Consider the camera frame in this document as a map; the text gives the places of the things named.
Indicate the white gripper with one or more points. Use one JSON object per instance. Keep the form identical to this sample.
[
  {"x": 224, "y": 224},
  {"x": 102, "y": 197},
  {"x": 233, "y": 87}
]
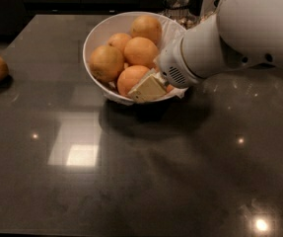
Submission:
[{"x": 171, "y": 64}]

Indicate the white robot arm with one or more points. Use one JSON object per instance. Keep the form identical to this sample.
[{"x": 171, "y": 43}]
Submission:
[{"x": 240, "y": 34}]

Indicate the white bowl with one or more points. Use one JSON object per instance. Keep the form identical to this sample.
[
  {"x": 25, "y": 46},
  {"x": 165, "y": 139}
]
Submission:
[{"x": 121, "y": 23}]

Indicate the orange at bowl back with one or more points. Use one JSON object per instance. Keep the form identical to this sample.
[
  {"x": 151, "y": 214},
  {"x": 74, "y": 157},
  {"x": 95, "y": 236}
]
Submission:
[{"x": 147, "y": 27}]

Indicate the small orange middle back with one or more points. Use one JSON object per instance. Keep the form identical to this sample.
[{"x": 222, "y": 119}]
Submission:
[{"x": 119, "y": 41}]

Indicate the white paper liner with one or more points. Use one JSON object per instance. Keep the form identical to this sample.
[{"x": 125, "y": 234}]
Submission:
[{"x": 121, "y": 24}]

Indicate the left glass jar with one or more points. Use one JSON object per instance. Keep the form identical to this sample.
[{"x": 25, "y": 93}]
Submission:
[{"x": 178, "y": 11}]

